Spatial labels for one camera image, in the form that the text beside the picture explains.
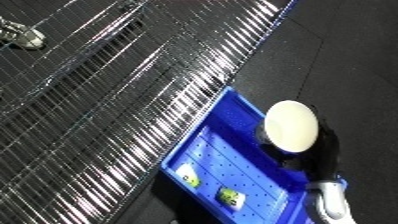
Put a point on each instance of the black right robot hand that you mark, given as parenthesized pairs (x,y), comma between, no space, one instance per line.
(323,156)

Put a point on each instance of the white paper cup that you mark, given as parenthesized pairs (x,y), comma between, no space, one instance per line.
(290,126)

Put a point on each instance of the pale right robot arm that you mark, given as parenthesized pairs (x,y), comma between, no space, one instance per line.
(327,201)

